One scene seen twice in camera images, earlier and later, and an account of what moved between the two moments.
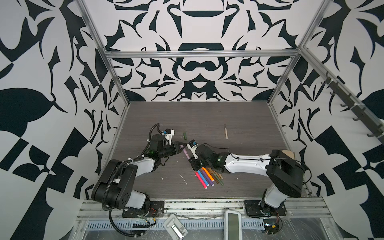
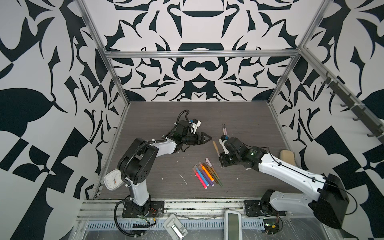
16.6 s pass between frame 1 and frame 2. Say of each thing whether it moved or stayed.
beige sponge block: stayed
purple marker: stayed
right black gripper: moved
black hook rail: stayed
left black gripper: moved
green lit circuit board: stayed
